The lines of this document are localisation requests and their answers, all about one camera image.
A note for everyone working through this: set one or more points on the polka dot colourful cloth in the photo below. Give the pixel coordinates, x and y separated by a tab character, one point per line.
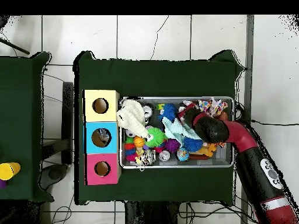
212	106

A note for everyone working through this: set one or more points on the green spiky rubber ball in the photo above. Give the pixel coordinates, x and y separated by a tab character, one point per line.
155	136

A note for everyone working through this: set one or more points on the cream knitted cloth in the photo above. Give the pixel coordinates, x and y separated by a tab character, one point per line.
131	116

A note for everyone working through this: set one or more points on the clear plastic bottle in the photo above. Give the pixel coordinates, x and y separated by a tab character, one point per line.
104	136

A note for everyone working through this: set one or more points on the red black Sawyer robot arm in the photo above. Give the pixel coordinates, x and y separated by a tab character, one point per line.
219	130

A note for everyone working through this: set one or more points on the wooden box with three holes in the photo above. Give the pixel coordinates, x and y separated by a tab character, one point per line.
112	100

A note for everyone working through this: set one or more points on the blue spiky rubber ball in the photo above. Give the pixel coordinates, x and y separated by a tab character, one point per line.
169	112

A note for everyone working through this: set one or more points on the mint green fuzzy cloth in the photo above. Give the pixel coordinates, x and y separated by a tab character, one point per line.
180	130

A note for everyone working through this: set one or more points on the small globe ball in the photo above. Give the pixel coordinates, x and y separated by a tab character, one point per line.
183	154

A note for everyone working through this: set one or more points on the small orange basketball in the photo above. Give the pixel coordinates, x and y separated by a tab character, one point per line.
138	141

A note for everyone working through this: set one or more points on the crushed silver can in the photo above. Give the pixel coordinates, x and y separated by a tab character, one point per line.
148	157

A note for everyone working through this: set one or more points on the black upright panel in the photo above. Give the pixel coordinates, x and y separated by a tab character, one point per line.
68	116

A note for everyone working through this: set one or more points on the grey round floor base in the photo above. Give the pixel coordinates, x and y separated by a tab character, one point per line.
56	173

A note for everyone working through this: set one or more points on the dark green side table cloth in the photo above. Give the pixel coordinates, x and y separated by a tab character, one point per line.
21	116

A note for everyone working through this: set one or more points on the yellow plastic cup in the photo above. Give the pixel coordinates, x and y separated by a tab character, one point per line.
8	171

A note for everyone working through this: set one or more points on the purple object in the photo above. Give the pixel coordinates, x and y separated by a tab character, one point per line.
2	184

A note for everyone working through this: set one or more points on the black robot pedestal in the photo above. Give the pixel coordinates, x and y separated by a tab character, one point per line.
154	214

